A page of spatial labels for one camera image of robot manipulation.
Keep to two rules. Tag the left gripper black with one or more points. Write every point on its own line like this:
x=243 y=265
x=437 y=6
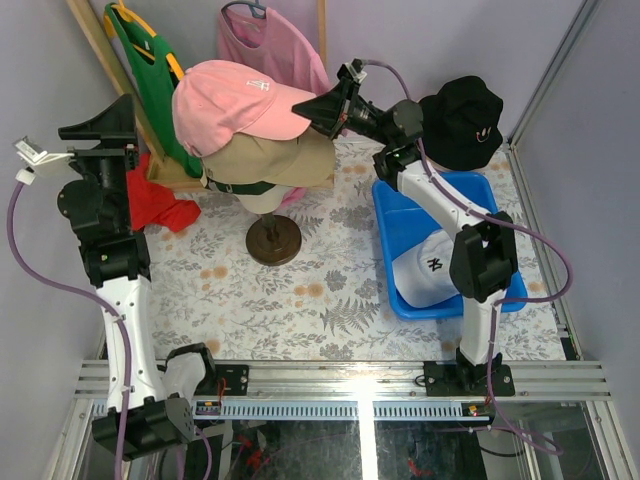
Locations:
x=103 y=151

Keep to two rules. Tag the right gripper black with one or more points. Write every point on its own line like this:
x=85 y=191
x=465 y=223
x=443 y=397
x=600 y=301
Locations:
x=330 y=113

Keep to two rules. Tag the khaki hat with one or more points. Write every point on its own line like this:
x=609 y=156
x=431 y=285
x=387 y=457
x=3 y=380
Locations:
x=305 y=161

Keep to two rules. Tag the pink baseball cap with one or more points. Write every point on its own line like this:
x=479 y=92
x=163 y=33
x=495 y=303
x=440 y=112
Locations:
x=218 y=99

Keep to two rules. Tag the pink t-shirt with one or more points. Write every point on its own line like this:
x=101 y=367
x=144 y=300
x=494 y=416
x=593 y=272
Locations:
x=273 y=46

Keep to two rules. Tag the dark green cap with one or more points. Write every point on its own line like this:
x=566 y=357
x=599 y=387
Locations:
x=253 y=189

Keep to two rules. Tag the cream foam mannequin head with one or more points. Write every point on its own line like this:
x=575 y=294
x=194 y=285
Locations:
x=266 y=202

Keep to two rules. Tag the black hat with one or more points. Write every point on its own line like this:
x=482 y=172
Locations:
x=460 y=124

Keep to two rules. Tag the dark mannequin base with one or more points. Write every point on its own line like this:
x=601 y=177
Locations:
x=273 y=240

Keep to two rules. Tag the blue plastic bin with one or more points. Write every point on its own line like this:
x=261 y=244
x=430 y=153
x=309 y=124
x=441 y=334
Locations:
x=403 y=225

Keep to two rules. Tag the white cap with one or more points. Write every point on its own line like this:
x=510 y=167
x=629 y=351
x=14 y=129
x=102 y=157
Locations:
x=421 y=274

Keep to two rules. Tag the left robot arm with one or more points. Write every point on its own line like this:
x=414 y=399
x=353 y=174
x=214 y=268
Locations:
x=149 y=408

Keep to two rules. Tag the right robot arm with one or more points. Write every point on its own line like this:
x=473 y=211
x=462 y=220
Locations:
x=484 y=257

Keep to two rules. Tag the wooden clothes rack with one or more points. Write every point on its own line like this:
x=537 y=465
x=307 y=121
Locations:
x=162 y=168

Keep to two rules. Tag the green tank top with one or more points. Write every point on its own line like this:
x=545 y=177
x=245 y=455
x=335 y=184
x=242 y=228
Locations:
x=157 y=73

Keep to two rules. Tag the red cloth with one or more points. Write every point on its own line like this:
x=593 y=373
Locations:
x=153 y=204

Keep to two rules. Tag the floral table mat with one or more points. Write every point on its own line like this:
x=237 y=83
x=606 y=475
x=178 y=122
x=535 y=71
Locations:
x=330 y=303

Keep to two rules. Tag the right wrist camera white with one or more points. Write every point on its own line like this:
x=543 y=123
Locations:
x=356 y=70

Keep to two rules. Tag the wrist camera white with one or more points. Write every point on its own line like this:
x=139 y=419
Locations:
x=356 y=70
x=39 y=163

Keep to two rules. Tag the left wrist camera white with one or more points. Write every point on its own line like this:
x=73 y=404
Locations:
x=39 y=163

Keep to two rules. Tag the aluminium rail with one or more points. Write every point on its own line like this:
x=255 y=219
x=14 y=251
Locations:
x=289 y=390

